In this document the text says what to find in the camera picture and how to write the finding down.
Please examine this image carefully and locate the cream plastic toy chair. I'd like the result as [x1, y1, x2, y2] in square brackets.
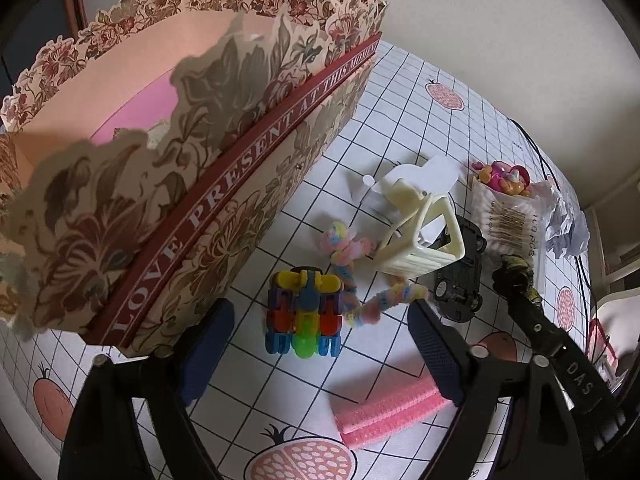
[372, 162, 467, 277]

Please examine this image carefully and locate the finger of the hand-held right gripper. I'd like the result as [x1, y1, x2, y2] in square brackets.
[492, 255, 571, 361]

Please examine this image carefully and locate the floral cardboard gift box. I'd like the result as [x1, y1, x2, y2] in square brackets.
[0, 0, 390, 358]

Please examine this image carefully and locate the fruit print checkered desktop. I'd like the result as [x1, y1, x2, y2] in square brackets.
[0, 42, 616, 480]

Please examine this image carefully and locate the pink orange cartoon figure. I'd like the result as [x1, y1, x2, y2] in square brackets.
[472, 160, 533, 197]

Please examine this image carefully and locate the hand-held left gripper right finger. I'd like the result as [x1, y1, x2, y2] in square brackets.
[407, 300, 586, 480]

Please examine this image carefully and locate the pink hair roller clip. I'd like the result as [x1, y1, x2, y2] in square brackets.
[334, 375, 458, 450]

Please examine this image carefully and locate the white paper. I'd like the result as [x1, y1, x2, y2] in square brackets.
[542, 180, 591, 259]

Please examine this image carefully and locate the bag of cotton swabs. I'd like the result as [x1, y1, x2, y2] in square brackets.
[470, 180, 551, 291]

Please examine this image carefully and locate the pink door frame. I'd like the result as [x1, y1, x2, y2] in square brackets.
[60, 0, 90, 33]

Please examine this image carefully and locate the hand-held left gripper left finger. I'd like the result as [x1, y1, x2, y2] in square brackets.
[57, 297, 236, 480]

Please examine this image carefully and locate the white heart-shaped paper card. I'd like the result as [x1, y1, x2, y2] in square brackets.
[349, 154, 461, 248]

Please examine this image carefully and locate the black toy car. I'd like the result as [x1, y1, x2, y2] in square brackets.
[432, 214, 487, 322]

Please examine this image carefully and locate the colourful plastic block toy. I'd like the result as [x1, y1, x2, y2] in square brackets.
[265, 268, 346, 359]

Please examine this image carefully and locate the pastel pipe cleaner figure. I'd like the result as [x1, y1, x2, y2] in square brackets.
[315, 221, 431, 328]

